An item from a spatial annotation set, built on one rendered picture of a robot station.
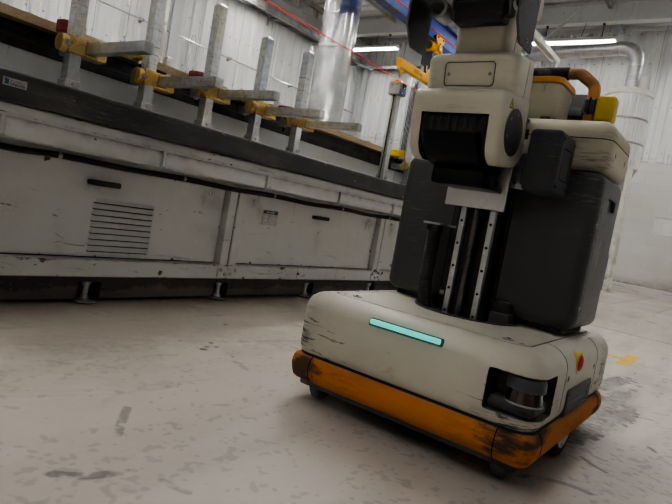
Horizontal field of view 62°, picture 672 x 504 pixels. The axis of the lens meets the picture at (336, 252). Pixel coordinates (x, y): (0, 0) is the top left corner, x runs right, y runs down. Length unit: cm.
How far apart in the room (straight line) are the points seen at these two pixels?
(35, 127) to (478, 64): 121
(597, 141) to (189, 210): 160
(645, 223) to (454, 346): 1096
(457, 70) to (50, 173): 136
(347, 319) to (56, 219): 116
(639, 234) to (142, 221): 1066
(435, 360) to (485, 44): 72
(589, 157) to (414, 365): 66
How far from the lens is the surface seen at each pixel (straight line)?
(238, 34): 1207
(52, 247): 215
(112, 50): 176
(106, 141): 194
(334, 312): 138
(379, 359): 131
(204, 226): 250
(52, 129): 186
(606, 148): 150
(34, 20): 201
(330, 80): 762
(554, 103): 161
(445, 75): 139
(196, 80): 185
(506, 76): 133
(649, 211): 1211
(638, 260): 1207
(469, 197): 148
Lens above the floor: 48
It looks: 4 degrees down
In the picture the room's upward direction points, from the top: 10 degrees clockwise
